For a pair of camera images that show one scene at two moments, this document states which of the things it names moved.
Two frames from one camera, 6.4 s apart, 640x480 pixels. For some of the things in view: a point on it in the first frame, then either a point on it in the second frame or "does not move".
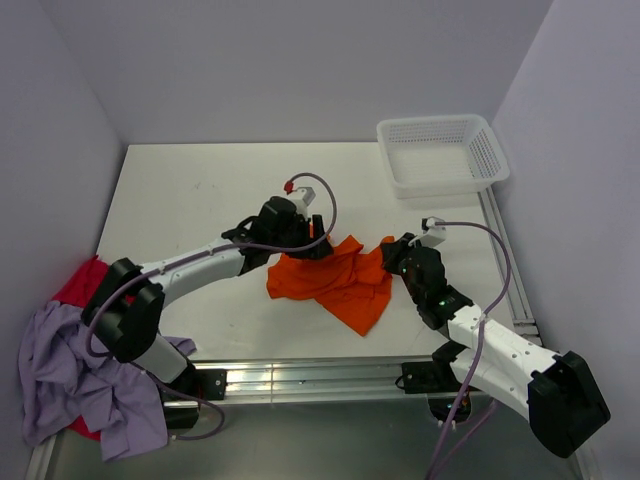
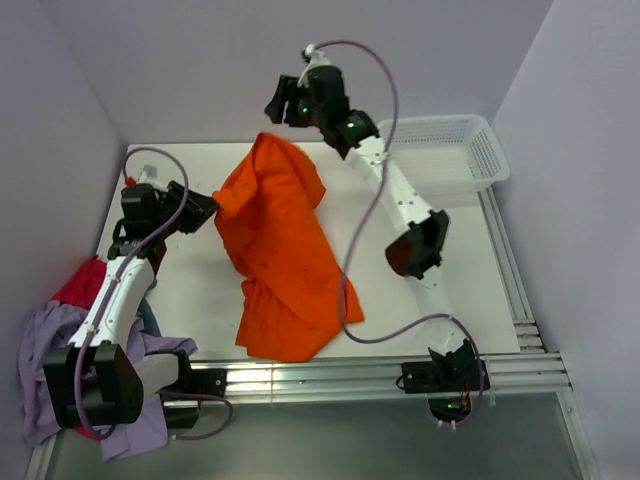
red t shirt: [81, 285] does not move
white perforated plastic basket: [441, 155] does not move
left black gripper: [317, 229] to [198, 207]
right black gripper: [392, 251] to [287, 91]
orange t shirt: [353, 284] to [276, 239]
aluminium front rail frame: [285, 380] does not move
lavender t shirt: [71, 381] does not move
